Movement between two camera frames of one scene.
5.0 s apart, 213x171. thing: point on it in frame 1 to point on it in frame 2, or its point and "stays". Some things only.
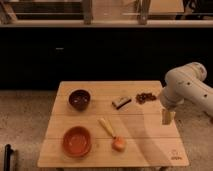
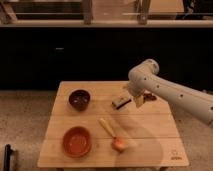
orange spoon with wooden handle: [118, 143] stays
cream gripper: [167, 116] to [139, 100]
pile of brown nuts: [141, 98] stays
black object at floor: [7, 157] stays
